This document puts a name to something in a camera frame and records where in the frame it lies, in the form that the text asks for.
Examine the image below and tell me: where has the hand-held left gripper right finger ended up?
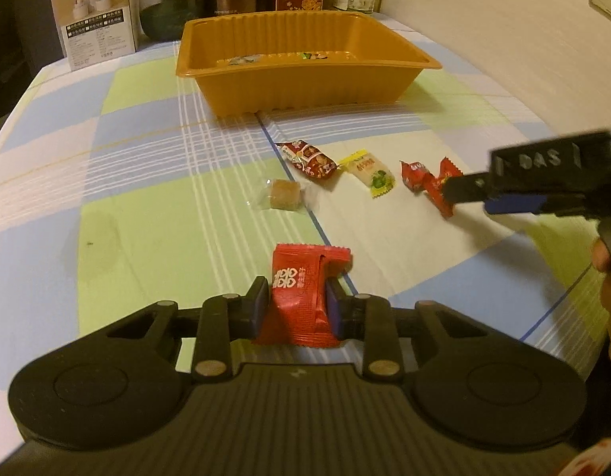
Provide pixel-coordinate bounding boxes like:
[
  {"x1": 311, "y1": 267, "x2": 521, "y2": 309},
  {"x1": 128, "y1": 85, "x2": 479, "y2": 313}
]
[{"x1": 324, "y1": 279, "x2": 489, "y2": 384}]

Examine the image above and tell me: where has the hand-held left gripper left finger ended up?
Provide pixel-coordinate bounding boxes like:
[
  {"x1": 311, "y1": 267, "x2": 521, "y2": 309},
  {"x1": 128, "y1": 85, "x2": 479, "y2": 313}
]
[{"x1": 106, "y1": 276, "x2": 271, "y2": 384}]

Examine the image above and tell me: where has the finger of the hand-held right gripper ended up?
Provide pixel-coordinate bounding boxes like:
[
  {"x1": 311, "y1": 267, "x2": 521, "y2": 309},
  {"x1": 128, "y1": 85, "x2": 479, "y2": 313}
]
[{"x1": 442, "y1": 171, "x2": 550, "y2": 216}]

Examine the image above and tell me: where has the red white-printed snack packet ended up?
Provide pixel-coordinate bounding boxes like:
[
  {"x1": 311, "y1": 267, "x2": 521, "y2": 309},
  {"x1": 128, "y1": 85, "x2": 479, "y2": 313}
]
[{"x1": 252, "y1": 243, "x2": 353, "y2": 349}]

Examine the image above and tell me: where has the red twisted wrapper candy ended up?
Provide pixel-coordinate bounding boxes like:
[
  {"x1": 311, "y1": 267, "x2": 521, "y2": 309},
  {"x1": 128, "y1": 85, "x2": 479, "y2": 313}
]
[{"x1": 400, "y1": 156, "x2": 460, "y2": 219}]

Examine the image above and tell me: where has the brown clear-wrapped candy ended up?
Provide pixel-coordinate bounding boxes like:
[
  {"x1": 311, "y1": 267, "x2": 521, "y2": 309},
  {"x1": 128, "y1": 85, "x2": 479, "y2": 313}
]
[{"x1": 248, "y1": 178, "x2": 316, "y2": 211}]

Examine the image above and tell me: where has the yellow green candy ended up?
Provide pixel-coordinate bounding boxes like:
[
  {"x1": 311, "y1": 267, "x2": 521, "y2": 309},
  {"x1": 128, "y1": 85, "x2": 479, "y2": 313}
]
[{"x1": 339, "y1": 150, "x2": 396, "y2": 199}]

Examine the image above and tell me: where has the small red date candy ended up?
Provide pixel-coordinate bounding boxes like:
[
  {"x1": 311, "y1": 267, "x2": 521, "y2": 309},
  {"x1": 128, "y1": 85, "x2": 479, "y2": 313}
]
[{"x1": 276, "y1": 139, "x2": 338, "y2": 180}]

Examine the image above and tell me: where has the orange plastic tray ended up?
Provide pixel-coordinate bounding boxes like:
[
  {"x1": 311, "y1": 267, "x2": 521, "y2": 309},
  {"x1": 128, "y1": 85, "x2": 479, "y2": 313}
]
[{"x1": 175, "y1": 10, "x2": 442, "y2": 119}]

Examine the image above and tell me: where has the dark green glass jar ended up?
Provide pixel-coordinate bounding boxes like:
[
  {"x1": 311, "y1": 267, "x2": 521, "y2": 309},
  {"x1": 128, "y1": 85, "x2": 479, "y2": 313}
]
[{"x1": 139, "y1": 0, "x2": 204, "y2": 40}]

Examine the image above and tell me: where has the white cardboard box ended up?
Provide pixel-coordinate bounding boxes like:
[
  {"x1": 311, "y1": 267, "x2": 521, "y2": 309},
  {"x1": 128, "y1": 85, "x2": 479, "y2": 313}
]
[{"x1": 55, "y1": 0, "x2": 138, "y2": 71}]

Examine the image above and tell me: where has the black chair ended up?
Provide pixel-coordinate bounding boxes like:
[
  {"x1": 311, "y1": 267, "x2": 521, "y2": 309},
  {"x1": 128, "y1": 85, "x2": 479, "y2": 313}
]
[{"x1": 0, "y1": 0, "x2": 65, "y2": 125}]

